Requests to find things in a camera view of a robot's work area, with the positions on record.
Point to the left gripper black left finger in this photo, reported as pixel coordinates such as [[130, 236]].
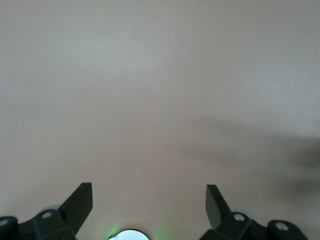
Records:
[[50, 225]]

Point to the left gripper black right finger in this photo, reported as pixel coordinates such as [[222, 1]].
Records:
[[237, 227]]

